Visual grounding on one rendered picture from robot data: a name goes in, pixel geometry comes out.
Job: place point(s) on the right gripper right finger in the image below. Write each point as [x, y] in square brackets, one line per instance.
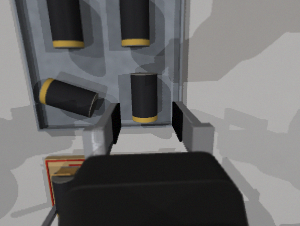
[196, 136]

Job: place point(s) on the tan battery holder board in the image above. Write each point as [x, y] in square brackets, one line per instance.
[67, 165]

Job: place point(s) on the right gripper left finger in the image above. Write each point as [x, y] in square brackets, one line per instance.
[99, 139]

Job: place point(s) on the black battery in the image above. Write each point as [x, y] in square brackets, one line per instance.
[134, 21]
[65, 23]
[60, 185]
[144, 97]
[68, 97]

